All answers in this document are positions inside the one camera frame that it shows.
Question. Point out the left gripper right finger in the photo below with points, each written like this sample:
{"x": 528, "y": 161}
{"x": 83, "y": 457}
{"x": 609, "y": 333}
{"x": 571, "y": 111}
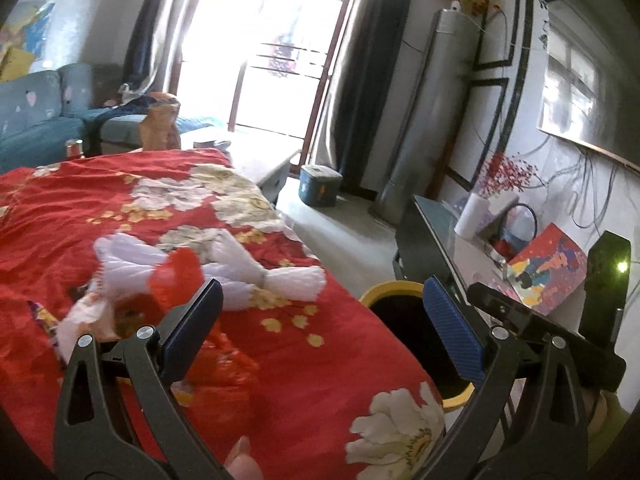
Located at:
{"x": 525, "y": 418}

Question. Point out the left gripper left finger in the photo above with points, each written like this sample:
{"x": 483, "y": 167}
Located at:
{"x": 117, "y": 419}

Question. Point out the white printed plastic bag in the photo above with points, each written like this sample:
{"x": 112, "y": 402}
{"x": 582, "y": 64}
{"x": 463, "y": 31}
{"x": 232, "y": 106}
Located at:
{"x": 99, "y": 317}

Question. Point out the red plastic bag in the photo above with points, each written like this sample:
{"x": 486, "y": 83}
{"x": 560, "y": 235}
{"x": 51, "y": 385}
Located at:
{"x": 192, "y": 345}

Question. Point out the white foam net bundle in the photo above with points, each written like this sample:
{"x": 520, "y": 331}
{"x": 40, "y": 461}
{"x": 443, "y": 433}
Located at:
{"x": 242, "y": 277}

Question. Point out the yellow rimmed black trash bin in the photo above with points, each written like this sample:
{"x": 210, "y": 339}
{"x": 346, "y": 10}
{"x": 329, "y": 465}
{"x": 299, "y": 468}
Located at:
{"x": 399, "y": 306}

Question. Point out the person right hand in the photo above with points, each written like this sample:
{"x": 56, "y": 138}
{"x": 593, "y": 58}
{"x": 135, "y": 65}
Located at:
{"x": 596, "y": 408}

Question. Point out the person left hand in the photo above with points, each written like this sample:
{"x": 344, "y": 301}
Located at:
{"x": 240, "y": 464}

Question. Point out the round black framed mirror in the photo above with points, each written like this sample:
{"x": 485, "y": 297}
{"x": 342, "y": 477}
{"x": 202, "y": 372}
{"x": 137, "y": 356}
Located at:
{"x": 518, "y": 226}

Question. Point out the white cylindrical vase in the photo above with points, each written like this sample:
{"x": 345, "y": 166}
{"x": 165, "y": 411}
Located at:
{"x": 472, "y": 214}

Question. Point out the red floral table cloth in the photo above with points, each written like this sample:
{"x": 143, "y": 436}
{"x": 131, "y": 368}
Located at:
{"x": 159, "y": 320}

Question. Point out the tv cabinet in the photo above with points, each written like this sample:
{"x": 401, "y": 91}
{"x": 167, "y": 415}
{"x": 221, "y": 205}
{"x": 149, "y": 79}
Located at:
{"x": 430, "y": 253}

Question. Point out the grey standing air conditioner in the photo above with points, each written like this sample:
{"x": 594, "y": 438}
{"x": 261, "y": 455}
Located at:
{"x": 421, "y": 114}

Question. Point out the red drink can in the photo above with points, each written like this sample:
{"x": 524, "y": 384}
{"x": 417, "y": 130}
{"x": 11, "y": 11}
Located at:
{"x": 74, "y": 149}

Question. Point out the small blue storage stool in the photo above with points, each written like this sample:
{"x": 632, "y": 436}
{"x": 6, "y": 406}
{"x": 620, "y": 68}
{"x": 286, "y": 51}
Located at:
{"x": 319, "y": 185}

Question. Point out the blue sectional sofa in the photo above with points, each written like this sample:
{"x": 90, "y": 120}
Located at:
{"x": 41, "y": 111}

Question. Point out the dark right curtain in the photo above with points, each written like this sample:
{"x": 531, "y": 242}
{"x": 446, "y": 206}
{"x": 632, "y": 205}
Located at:
{"x": 364, "y": 82}

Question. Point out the dark curtain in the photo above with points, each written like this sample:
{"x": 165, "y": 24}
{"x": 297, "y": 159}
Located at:
{"x": 138, "y": 64}
{"x": 364, "y": 82}

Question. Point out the dark left curtain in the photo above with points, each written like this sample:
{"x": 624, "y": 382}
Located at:
{"x": 138, "y": 64}

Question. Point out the china map poster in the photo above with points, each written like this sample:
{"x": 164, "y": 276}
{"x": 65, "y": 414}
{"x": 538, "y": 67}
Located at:
{"x": 24, "y": 36}

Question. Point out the wall mounted television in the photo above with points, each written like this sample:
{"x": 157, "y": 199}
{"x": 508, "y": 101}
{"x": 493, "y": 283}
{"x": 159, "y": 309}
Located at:
{"x": 591, "y": 87}

